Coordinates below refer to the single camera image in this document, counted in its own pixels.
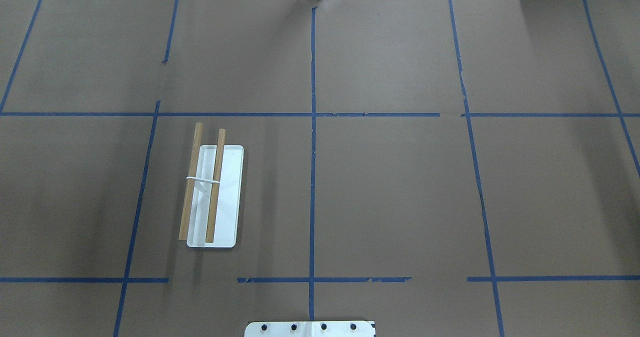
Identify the white pedestal base plate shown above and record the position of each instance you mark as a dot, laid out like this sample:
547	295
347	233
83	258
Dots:
336	328

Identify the white rack upright post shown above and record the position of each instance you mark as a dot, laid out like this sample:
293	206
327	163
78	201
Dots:
202	180

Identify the wooden rack rod outer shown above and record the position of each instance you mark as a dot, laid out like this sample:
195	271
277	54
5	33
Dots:
190	182

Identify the wooden rack rod inner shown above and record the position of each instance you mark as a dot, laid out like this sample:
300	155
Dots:
215	186

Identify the white towel rack base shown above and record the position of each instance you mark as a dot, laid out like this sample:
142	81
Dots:
228	208

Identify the wooden rack rod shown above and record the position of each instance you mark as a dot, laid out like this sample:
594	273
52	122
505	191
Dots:
190	182
215	186

